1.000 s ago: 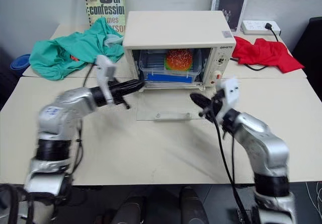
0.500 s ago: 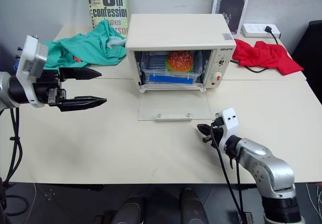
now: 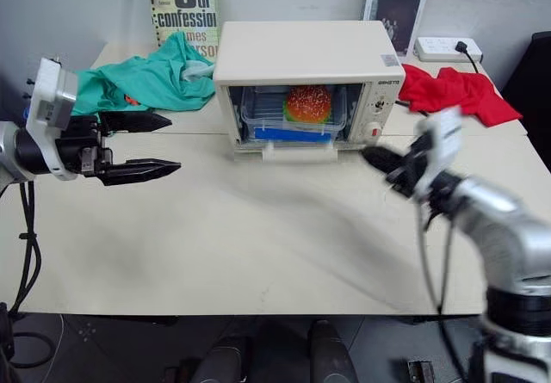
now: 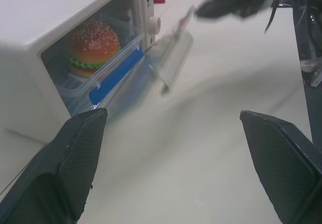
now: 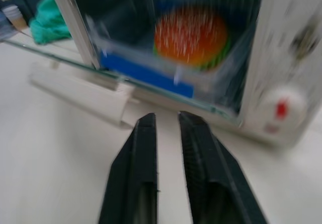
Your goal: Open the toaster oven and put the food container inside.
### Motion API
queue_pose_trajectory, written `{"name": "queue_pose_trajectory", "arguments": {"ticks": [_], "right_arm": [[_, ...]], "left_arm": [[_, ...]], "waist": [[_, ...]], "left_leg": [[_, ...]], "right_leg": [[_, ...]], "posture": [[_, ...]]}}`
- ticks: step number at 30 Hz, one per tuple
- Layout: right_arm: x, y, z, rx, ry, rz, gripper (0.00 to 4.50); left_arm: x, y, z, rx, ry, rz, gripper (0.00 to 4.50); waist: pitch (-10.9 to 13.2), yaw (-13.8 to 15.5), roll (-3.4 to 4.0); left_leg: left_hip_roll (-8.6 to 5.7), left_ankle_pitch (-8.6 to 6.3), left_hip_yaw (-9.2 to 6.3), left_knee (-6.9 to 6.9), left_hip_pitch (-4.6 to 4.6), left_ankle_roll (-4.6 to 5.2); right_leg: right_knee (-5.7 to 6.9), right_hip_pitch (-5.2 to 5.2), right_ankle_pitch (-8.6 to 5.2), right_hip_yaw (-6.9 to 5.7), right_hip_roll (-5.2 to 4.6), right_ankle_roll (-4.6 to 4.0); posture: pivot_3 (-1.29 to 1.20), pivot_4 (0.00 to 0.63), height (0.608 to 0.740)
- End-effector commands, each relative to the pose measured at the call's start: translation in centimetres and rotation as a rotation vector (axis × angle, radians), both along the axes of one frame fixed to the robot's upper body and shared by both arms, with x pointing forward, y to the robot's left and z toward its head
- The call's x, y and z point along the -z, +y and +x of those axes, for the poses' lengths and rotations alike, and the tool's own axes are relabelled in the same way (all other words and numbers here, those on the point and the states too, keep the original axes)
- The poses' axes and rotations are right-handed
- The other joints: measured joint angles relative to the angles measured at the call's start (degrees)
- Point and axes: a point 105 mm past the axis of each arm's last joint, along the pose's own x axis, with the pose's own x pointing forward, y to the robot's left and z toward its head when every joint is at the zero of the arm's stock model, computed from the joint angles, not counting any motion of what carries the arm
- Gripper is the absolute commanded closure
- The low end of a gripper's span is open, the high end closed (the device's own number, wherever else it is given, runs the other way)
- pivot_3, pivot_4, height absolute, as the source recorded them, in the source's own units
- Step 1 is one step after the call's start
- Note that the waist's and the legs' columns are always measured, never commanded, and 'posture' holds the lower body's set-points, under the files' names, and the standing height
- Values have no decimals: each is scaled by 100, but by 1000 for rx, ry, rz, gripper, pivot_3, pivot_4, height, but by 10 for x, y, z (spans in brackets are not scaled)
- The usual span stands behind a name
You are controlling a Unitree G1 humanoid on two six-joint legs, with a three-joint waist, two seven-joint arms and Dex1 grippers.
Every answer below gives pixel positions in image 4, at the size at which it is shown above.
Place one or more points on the toy hamburger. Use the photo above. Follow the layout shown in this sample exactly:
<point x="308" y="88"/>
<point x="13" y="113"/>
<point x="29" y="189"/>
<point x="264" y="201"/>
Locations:
<point x="94" y="45"/>

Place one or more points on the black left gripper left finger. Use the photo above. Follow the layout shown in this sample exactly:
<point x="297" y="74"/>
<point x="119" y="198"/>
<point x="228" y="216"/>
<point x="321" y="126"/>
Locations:
<point x="63" y="168"/>

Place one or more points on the clear food container blue clasp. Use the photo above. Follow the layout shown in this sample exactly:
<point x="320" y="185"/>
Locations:
<point x="110" y="69"/>

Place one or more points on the white toaster oven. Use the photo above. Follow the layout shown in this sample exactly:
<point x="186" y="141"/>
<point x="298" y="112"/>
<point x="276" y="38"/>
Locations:
<point x="37" y="10"/>

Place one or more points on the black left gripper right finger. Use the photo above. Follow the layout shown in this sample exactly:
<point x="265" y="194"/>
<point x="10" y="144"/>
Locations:
<point x="284" y="163"/>

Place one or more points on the white oven knob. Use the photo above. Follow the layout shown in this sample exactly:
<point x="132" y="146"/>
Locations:
<point x="154" y="25"/>

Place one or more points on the glass toaster oven door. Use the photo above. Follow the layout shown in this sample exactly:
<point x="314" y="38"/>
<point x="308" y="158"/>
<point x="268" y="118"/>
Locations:
<point x="173" y="58"/>

